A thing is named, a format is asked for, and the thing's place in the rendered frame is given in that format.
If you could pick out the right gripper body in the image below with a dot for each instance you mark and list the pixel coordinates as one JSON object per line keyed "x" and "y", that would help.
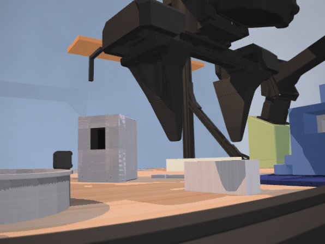
{"x": 143, "y": 21}

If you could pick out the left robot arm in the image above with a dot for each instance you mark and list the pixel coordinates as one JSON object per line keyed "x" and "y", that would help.
{"x": 275, "y": 108}

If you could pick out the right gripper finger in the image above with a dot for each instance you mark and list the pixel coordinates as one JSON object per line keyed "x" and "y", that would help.
{"x": 157, "y": 67}
{"x": 235, "y": 95}

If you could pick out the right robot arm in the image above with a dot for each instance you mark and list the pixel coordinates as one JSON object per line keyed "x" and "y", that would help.
{"x": 249, "y": 13}

